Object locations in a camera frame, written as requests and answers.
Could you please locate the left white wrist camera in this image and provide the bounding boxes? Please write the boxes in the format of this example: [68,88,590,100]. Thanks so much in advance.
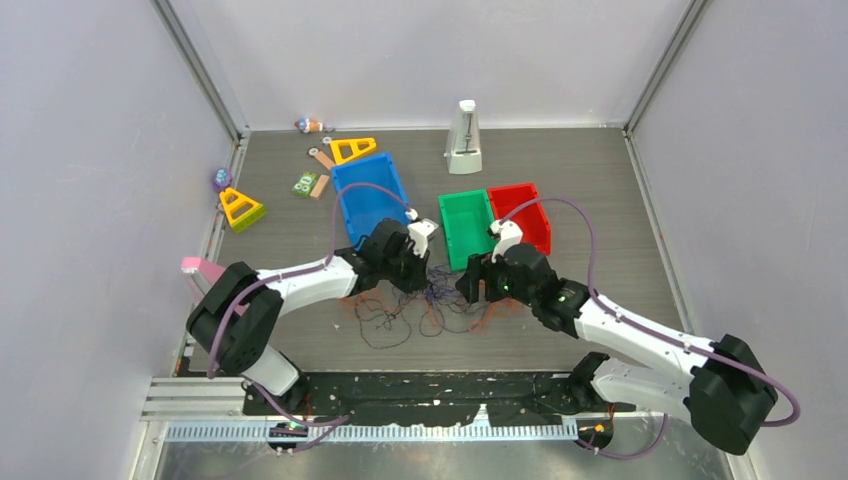
[405,208,439,258]

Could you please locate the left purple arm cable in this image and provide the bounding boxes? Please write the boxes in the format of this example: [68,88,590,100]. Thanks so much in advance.
[206,182,419,380]

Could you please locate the pink tape dispenser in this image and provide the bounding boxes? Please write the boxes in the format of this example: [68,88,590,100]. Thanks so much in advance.
[181,257,226,303]

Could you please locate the red plastic bin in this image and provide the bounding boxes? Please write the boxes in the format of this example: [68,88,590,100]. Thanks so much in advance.
[486,183,552,255]

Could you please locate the tan wooden block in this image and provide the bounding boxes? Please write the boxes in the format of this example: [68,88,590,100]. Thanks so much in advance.
[310,175,330,199]

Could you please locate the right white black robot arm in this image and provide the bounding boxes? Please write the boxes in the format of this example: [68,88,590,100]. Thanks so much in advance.
[455,243,778,455]

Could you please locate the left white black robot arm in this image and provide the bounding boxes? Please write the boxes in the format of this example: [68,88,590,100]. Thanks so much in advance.
[186,218,437,414]

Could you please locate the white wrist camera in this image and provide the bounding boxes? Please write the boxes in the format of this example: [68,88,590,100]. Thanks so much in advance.
[488,220,523,263]
[405,208,439,258]

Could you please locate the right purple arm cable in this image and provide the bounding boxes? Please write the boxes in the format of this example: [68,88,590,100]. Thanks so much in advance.
[496,196,802,427]

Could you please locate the black cable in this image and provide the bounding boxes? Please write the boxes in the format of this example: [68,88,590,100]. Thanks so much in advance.
[349,264,478,351]

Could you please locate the blue plastic bin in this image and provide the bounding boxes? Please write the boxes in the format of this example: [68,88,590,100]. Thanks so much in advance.
[331,152,409,244]

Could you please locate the yellow triangle toy on green block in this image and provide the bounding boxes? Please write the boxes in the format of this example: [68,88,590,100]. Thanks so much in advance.
[219,187,267,233]

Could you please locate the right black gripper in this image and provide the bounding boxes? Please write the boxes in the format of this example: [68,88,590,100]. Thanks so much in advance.
[456,250,538,308]

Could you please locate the small colourful figurine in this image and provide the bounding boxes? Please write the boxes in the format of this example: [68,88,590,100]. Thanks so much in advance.
[293,117,326,134]

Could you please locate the green plastic bin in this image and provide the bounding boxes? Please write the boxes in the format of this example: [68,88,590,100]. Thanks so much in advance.
[438,189,495,271]

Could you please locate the white metronome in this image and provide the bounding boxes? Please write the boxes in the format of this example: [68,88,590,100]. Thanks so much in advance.
[444,100,482,175]

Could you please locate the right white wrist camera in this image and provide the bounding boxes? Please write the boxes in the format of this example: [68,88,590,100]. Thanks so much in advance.
[488,220,523,263]

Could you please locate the orange cable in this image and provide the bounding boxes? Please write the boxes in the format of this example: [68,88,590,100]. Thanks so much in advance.
[337,291,525,333]

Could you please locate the purple round toy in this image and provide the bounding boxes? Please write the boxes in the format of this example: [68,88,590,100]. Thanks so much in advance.
[212,167,233,193]

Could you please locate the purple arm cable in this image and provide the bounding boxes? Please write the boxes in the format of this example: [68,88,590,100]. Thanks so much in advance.
[206,182,419,380]
[496,196,802,427]

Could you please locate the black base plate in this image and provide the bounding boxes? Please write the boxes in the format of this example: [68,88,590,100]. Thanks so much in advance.
[279,371,636,427]

